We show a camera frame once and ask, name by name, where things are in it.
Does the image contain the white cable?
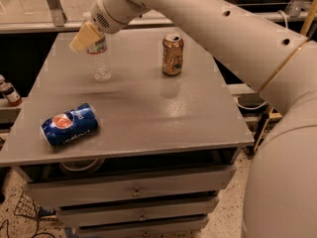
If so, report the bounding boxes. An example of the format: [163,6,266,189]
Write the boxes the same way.
[236,10,291,111]

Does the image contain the grey drawer cabinet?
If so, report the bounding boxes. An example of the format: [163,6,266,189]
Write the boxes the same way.
[0,26,255,238]

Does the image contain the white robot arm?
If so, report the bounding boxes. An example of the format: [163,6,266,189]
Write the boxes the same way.
[70,0,317,238]

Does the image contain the top grey drawer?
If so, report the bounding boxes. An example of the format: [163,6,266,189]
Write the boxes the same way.
[24,165,236,207]

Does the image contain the blue pepsi can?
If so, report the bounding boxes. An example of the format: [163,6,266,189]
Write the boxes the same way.
[41,103,98,147]

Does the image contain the white bowl in drawer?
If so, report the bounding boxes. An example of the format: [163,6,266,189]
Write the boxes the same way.
[59,160,104,174]

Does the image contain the gold soda can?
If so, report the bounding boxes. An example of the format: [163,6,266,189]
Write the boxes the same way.
[162,33,184,76]

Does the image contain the grey metal railing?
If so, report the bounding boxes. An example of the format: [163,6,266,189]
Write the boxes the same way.
[0,0,317,35]

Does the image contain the clear plastic water bottle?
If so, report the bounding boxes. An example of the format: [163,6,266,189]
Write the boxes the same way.
[82,11,113,82]

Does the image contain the middle grey drawer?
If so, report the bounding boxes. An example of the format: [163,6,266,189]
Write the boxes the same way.
[57,196,219,227]

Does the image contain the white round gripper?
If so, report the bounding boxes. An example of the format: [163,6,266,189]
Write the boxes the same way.
[69,0,146,53]

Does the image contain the grey drawer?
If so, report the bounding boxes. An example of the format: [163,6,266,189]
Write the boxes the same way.
[57,196,219,227]
[77,215,208,238]
[24,165,236,207]

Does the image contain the bottom grey drawer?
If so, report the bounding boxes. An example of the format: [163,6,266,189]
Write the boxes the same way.
[77,215,208,238]

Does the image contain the small brown medicine bottle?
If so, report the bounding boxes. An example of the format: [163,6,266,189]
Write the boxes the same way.
[0,74,22,106]

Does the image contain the black wire basket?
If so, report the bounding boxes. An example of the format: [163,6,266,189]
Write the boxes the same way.
[14,193,40,220]

